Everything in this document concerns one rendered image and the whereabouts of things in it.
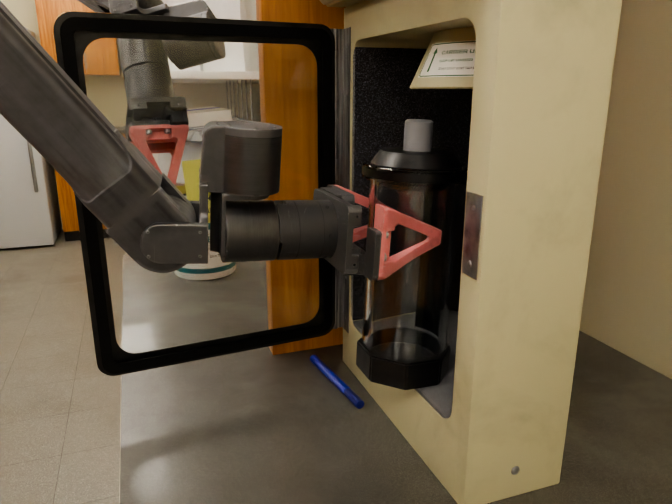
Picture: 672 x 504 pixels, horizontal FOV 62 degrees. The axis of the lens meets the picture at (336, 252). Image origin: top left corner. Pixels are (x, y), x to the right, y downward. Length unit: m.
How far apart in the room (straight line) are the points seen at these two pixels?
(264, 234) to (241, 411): 0.28
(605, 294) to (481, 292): 0.53
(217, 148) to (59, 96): 0.12
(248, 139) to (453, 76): 0.20
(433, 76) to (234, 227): 0.23
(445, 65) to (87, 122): 0.32
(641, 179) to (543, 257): 0.44
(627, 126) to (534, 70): 0.49
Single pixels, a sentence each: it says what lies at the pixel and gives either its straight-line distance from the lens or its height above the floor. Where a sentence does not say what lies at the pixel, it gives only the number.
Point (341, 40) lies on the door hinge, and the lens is 0.73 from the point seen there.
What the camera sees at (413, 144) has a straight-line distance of 0.56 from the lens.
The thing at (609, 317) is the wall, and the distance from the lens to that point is 1.00.
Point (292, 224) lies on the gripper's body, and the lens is 0.51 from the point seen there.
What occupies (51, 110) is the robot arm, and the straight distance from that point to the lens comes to 0.50.
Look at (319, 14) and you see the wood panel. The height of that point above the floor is 1.41.
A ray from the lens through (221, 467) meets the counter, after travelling 0.63.
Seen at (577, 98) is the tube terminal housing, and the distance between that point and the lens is 0.50.
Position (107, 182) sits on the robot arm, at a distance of 0.49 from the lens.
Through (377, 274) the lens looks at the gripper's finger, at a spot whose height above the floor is 1.16.
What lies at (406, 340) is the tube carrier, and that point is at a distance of 0.58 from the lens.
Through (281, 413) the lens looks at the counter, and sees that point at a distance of 0.71.
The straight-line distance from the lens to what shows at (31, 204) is 5.39.
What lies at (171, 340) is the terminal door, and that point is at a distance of 0.72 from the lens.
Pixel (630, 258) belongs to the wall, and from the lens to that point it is 0.95.
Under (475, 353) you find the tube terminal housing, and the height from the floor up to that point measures 1.10.
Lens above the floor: 1.32
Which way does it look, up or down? 16 degrees down
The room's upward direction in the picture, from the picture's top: straight up
